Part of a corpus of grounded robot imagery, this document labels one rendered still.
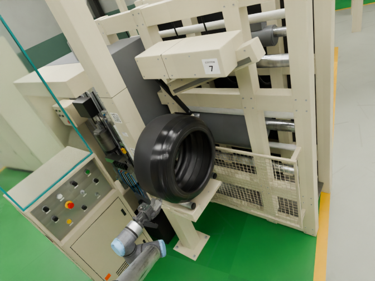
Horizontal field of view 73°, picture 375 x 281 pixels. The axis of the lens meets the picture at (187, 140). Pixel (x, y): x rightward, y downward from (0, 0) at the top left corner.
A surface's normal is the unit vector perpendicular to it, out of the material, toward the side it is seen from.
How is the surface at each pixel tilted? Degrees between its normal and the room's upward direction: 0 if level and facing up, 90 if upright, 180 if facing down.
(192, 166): 31
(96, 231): 90
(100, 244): 90
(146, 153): 42
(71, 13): 90
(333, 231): 0
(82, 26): 90
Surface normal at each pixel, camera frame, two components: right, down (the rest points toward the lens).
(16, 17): 0.86, 0.03
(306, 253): -0.30, -0.78
